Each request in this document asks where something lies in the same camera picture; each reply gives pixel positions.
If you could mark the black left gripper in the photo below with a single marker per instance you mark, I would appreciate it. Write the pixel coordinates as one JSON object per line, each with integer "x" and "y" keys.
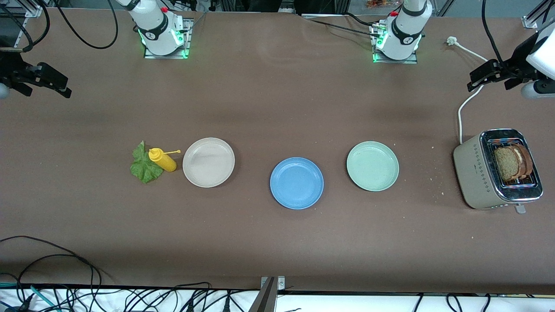
{"x": 519, "y": 57}

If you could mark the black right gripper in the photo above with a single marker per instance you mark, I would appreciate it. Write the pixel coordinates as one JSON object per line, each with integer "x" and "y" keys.
{"x": 11, "y": 70}

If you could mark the brown bread slice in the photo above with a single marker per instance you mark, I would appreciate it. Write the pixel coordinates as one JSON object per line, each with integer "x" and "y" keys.
{"x": 527, "y": 160}
{"x": 506, "y": 164}

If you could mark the green lettuce leaf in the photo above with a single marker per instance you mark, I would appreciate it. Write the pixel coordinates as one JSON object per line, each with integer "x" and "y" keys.
{"x": 143, "y": 169}

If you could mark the yellow mustard squeeze bottle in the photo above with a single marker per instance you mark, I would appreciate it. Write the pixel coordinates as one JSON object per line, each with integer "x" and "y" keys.
{"x": 164, "y": 161}

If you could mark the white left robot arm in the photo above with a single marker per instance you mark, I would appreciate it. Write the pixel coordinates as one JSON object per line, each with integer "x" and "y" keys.
{"x": 403, "y": 34}

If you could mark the light green plate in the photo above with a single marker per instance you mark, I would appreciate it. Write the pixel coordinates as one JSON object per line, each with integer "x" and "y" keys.
{"x": 373, "y": 167}

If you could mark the white plate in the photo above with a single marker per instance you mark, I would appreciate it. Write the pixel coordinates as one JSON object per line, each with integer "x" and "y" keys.
{"x": 208, "y": 162}

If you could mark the blue plate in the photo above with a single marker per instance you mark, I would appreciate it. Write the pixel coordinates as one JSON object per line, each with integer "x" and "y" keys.
{"x": 297, "y": 184}

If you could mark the beige chrome two-slot toaster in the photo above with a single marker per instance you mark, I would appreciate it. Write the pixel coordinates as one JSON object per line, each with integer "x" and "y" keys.
{"x": 477, "y": 173}

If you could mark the orange packaged item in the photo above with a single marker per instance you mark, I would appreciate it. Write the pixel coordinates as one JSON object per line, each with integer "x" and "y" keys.
{"x": 381, "y": 3}

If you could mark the aluminium frame profile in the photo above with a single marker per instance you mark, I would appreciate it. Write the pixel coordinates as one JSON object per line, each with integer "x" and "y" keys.
{"x": 30, "y": 12}
{"x": 531, "y": 21}

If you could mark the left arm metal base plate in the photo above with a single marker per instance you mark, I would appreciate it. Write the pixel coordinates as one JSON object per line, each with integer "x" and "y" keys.
{"x": 412, "y": 60}

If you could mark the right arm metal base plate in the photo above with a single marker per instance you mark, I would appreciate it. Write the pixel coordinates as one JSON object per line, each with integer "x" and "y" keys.
{"x": 187, "y": 39}

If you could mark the grey metal mount post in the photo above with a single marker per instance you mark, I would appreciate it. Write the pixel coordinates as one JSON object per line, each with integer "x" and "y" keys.
{"x": 266, "y": 294}

